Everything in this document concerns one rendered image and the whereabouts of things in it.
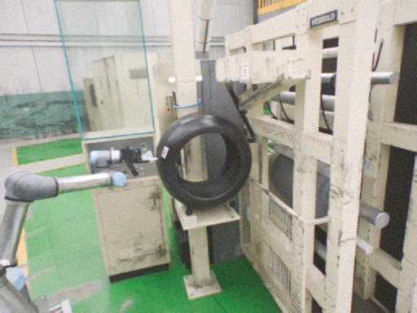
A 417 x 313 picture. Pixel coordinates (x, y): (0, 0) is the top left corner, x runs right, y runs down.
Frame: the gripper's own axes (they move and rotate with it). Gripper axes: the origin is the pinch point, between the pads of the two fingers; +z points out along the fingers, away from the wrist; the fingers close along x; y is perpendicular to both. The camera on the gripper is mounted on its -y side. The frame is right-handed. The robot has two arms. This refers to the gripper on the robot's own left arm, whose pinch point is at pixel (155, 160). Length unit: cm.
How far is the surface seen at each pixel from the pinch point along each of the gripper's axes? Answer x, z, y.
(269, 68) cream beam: -34, 51, 54
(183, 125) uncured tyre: -8.2, 14.6, 21.9
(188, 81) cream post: 28, 24, 46
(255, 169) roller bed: 21, 75, -15
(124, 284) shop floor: 57, -20, -126
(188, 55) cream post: 28, 23, 62
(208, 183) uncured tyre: 15.5, 38.1, -22.1
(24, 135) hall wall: 829, -324, -146
